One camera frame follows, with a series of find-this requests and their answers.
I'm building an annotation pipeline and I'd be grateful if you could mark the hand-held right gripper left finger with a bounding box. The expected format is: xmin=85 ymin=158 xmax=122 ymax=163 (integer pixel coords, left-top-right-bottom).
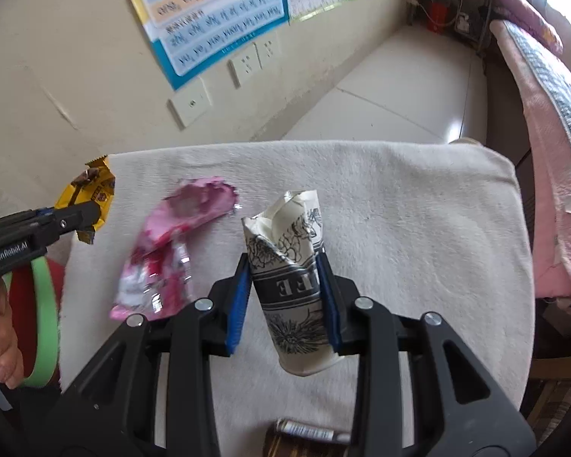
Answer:
xmin=38 ymin=252 xmax=253 ymax=457

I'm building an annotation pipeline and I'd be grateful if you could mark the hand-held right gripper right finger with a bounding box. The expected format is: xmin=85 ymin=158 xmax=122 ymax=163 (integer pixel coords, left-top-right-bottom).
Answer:
xmin=314 ymin=251 xmax=538 ymax=457

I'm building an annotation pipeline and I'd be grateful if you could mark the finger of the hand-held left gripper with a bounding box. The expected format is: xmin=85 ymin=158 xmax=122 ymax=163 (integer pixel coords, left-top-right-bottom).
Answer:
xmin=51 ymin=200 xmax=105 ymax=239

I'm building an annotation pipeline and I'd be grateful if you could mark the yellow brown snack wrapper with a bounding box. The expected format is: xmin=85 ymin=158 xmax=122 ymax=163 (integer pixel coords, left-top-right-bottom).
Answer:
xmin=57 ymin=155 xmax=116 ymax=246

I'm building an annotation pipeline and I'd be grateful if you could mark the white printed paper cup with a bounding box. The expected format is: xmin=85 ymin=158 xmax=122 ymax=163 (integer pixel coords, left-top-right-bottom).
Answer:
xmin=241 ymin=189 xmax=346 ymax=378

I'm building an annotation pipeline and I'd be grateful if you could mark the green rimmed red bin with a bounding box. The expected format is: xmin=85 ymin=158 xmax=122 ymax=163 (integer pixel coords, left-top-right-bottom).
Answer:
xmin=5 ymin=254 xmax=67 ymax=388

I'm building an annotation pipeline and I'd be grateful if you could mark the person's left hand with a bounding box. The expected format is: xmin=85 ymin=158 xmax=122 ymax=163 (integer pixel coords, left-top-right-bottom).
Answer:
xmin=0 ymin=276 xmax=24 ymax=382

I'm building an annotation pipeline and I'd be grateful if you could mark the pink silver wrapper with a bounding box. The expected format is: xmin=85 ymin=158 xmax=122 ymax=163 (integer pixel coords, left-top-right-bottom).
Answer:
xmin=110 ymin=177 xmax=241 ymax=321

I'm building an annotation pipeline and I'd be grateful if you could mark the white fleece cloth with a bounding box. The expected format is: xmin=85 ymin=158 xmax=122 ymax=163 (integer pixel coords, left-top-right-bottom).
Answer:
xmin=59 ymin=139 xmax=536 ymax=457

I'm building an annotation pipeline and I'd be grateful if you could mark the pink quilted blanket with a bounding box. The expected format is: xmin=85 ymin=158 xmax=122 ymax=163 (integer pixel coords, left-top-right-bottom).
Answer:
xmin=490 ymin=19 xmax=571 ymax=305

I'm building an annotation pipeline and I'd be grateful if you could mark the red container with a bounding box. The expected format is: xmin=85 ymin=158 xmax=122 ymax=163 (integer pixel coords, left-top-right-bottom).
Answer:
xmin=427 ymin=2 xmax=450 ymax=34

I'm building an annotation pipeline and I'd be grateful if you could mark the pink pillow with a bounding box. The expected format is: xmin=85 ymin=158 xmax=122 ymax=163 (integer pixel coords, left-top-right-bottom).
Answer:
xmin=497 ymin=0 xmax=565 ymax=55

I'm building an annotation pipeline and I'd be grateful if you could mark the white wall plate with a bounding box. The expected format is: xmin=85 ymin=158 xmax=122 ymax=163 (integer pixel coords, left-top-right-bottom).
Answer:
xmin=167 ymin=76 xmax=212 ymax=129

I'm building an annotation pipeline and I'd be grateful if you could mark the white wall socket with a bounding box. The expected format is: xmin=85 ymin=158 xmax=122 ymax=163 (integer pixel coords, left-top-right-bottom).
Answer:
xmin=254 ymin=32 xmax=282 ymax=70
xmin=227 ymin=50 xmax=263 ymax=89

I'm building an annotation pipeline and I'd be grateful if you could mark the blue wall poster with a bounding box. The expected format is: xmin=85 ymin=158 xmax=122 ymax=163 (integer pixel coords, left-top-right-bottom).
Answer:
xmin=112 ymin=0 xmax=291 ymax=92

